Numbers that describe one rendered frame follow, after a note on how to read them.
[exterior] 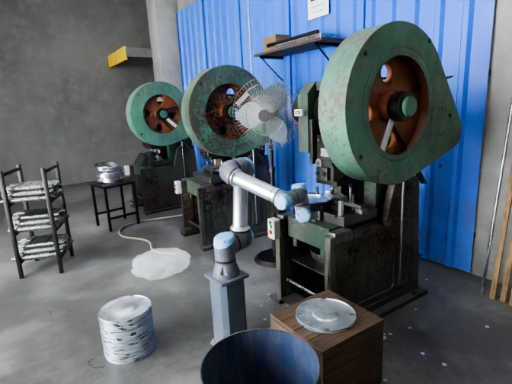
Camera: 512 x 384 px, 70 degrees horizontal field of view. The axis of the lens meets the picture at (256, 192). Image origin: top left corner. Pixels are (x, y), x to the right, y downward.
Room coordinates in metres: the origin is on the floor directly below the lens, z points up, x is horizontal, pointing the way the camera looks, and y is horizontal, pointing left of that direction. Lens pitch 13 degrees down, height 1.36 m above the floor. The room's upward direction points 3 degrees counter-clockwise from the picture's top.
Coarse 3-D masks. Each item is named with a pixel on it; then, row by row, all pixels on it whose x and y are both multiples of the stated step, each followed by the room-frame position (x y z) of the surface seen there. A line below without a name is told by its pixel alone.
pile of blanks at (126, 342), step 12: (108, 324) 1.79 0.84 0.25; (120, 324) 1.79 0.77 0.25; (132, 324) 1.82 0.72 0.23; (144, 324) 1.86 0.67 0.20; (108, 336) 1.80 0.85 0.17; (120, 336) 1.78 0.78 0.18; (132, 336) 1.80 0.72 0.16; (144, 336) 1.85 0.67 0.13; (108, 348) 1.80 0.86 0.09; (120, 348) 1.78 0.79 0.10; (132, 348) 1.81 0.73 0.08; (144, 348) 1.84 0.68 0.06; (108, 360) 1.81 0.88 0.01; (120, 360) 1.78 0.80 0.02; (132, 360) 1.79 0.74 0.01
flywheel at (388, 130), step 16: (384, 64) 2.01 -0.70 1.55; (400, 64) 2.04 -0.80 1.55; (416, 64) 2.09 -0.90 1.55; (400, 80) 2.05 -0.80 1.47; (416, 80) 2.13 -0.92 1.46; (384, 96) 1.95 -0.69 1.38; (400, 96) 1.88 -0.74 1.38; (416, 96) 2.13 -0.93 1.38; (384, 112) 1.93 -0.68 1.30; (400, 112) 1.87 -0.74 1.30; (416, 112) 2.13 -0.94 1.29; (384, 128) 1.98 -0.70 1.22; (400, 128) 2.06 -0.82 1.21; (416, 128) 2.13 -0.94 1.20; (384, 144) 1.90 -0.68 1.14; (400, 144) 2.06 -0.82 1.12
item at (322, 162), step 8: (320, 136) 2.31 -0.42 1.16; (320, 144) 2.32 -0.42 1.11; (320, 152) 2.32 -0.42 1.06; (320, 160) 2.30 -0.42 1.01; (328, 160) 2.25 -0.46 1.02; (320, 168) 2.27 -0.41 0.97; (328, 168) 2.23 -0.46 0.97; (336, 168) 2.23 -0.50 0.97; (320, 176) 2.27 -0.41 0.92; (328, 176) 2.23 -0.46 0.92; (336, 176) 2.23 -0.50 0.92; (344, 176) 2.28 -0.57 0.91
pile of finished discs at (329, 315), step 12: (312, 300) 1.74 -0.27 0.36; (324, 300) 1.75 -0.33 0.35; (336, 300) 1.73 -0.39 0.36; (300, 312) 1.63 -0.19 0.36; (312, 312) 1.62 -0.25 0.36; (324, 312) 1.61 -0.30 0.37; (336, 312) 1.61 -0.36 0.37; (348, 312) 1.61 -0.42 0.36; (300, 324) 1.55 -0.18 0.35; (312, 324) 1.53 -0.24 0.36; (324, 324) 1.53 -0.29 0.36; (336, 324) 1.52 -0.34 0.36; (348, 324) 1.52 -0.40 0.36
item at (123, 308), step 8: (128, 296) 2.06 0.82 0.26; (136, 296) 2.06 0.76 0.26; (144, 296) 2.05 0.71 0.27; (104, 304) 1.97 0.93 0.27; (112, 304) 1.98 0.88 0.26; (120, 304) 1.96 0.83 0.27; (128, 304) 1.96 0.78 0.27; (136, 304) 1.97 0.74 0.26; (144, 304) 1.96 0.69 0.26; (104, 312) 1.89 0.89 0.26; (112, 312) 1.89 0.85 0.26; (120, 312) 1.87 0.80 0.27; (128, 312) 1.88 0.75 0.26; (136, 312) 1.87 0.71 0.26; (144, 312) 1.86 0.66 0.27; (104, 320) 1.80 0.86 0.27; (112, 320) 1.81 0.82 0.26; (128, 320) 1.80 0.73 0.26
